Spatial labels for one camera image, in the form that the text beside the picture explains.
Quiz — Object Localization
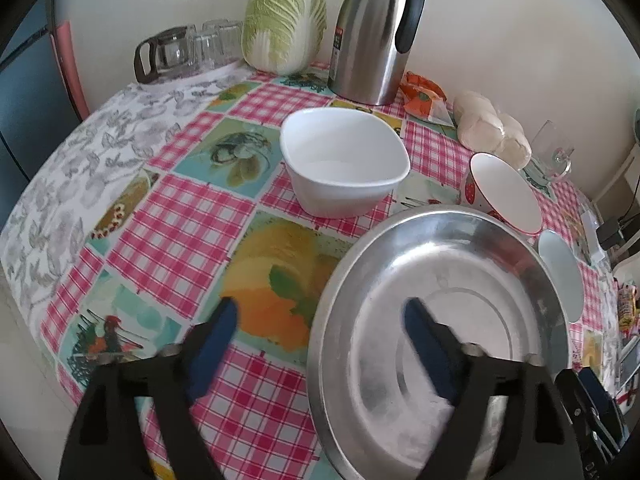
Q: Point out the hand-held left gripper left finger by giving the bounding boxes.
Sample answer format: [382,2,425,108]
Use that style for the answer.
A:
[59,296,240,480]

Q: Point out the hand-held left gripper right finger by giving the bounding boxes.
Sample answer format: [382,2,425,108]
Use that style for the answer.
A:
[402,297,586,480]

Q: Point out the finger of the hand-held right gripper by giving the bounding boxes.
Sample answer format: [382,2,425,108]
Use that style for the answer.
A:
[555,367,630,456]

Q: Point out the large steel basin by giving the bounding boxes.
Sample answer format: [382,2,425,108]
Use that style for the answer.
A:
[306,204,571,480]

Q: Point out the small white plate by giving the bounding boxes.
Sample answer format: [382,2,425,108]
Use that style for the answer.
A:
[537,230,585,325]

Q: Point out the white bowl strawberry print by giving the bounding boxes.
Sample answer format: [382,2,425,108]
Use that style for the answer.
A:
[466,152,543,235]

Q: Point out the white square bowl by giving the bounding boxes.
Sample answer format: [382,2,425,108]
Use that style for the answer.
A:
[279,107,412,219]

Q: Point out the yellow snack packets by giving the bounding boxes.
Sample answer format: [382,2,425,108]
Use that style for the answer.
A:
[617,285,640,332]

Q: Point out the pink checked tablecloth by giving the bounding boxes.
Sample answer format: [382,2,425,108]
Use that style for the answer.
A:
[40,62,623,480]

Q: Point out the white box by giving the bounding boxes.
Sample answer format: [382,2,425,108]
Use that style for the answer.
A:
[580,210,607,266]

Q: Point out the black device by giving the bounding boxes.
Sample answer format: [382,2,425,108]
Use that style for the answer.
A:
[597,217,627,251]

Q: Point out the grey leaf patterned cloth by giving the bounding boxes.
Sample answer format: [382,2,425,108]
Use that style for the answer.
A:
[0,72,251,341]

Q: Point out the glass mug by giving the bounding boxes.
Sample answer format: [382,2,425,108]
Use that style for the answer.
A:
[530,120,575,181]

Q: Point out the bag of steamed buns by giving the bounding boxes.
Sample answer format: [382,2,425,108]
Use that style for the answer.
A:
[452,91,532,171]

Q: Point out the orange snack packet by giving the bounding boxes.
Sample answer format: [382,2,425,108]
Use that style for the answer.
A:
[400,85,457,127]
[404,71,446,98]

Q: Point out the blue cabinet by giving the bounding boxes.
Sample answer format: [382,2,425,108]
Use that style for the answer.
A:
[0,0,81,226]

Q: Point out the clear drinking glass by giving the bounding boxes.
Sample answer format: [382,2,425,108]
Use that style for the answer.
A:
[192,20,223,68]
[217,20,245,63]

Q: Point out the pink chair back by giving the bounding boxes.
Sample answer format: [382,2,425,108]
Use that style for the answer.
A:
[50,21,91,122]

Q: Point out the stainless steel thermos jug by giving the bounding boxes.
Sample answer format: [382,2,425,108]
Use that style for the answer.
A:
[327,0,427,107]

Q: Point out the napa cabbage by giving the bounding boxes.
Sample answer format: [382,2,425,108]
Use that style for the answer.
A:
[241,0,328,76]

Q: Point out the glass teapot black handle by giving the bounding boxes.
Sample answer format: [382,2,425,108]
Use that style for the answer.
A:
[133,25,198,84]

